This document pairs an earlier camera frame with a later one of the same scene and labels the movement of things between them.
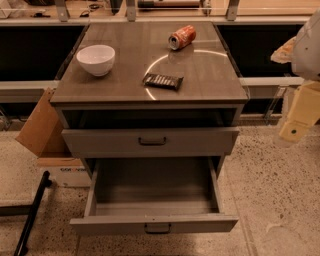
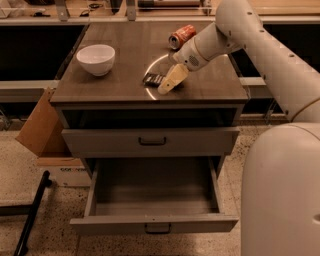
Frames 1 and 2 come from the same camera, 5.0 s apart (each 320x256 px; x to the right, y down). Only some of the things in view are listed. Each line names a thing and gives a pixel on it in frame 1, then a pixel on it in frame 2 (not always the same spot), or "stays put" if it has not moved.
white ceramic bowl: [98, 59] stays put
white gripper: [307, 55] → [187, 56]
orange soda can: [182, 38] stays put
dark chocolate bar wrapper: [162, 81] stays put
